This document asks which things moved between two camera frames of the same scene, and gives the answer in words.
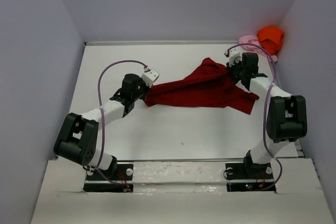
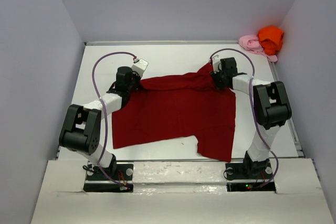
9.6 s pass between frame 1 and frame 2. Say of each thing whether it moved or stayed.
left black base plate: stayed
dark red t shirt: moved
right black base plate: stayed
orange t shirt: stayed
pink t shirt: stayed
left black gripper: moved
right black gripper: moved
